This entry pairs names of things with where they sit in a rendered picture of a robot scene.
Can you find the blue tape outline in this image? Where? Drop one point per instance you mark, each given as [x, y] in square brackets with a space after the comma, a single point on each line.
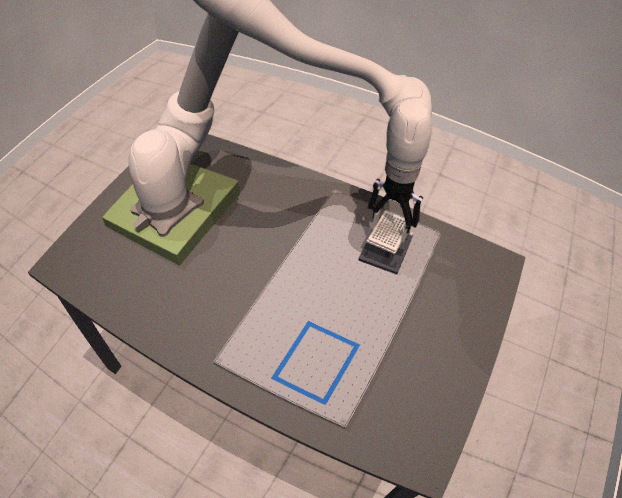
[337, 379]

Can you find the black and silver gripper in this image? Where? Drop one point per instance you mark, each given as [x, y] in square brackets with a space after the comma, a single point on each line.
[397, 192]

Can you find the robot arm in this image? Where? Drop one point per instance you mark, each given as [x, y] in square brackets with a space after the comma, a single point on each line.
[159, 161]

